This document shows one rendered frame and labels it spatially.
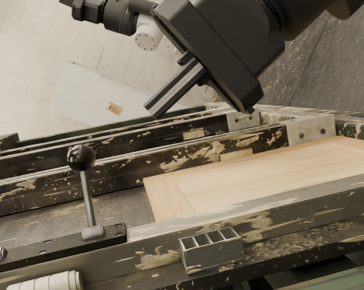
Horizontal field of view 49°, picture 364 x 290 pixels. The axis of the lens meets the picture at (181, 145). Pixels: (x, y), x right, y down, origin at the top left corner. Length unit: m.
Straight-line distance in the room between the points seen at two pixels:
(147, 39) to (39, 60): 5.19
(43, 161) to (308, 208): 1.07
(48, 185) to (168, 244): 0.48
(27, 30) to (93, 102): 1.92
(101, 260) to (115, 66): 5.60
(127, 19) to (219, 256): 0.71
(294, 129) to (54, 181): 0.57
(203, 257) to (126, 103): 4.24
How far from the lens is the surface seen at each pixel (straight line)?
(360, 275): 0.34
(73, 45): 6.09
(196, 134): 1.45
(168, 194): 0.73
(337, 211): 0.57
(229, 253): 0.48
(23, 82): 6.24
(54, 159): 1.45
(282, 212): 0.53
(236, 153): 0.94
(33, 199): 0.94
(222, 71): 0.34
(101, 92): 4.67
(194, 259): 0.47
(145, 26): 1.03
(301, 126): 0.99
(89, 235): 0.51
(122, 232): 0.50
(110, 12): 1.06
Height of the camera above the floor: 1.43
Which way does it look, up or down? 11 degrees down
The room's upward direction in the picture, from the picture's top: 69 degrees counter-clockwise
